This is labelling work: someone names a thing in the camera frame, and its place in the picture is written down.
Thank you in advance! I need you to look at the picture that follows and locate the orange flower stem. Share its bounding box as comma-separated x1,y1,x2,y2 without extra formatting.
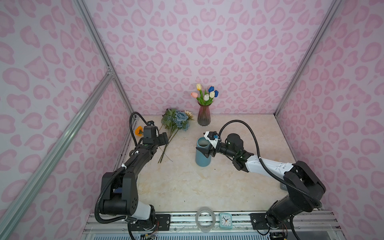
135,126,144,137

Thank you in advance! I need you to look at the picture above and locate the large white tulip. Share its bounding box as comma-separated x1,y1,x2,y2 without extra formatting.
203,94,210,106

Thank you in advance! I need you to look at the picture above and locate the red glass vase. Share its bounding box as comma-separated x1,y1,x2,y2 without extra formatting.
198,105,211,126

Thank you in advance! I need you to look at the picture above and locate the clear tape roll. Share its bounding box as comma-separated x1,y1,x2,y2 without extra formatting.
195,207,216,233

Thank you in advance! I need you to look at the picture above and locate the pink tulip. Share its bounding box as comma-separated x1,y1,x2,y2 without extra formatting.
191,92,202,105

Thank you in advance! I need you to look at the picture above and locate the blue book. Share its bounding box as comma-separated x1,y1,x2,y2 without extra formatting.
113,187,123,194

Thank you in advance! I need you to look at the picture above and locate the grey sponge block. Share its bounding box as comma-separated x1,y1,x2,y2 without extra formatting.
280,183,287,191

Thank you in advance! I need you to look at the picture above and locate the small teal alarm clock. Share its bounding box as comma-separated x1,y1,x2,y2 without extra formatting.
219,213,233,230

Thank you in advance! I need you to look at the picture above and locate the yellow tulip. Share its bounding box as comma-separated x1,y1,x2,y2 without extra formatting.
196,83,204,99

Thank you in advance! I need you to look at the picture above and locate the small blue tulip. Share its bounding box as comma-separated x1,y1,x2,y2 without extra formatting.
208,86,215,93

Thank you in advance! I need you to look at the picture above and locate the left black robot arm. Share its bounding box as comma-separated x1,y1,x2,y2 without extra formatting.
94,112,169,240

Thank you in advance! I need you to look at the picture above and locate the teal cylindrical vase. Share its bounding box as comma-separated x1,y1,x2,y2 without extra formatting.
195,138,211,167

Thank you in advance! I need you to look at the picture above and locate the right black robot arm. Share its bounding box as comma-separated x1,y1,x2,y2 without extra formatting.
197,120,326,239

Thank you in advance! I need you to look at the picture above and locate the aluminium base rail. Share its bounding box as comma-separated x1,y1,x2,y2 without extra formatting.
81,211,345,240

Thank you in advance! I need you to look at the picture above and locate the blue rose bouquet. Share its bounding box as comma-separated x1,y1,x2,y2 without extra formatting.
158,109,194,163

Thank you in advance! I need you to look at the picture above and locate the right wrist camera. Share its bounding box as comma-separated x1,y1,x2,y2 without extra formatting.
205,131,221,149

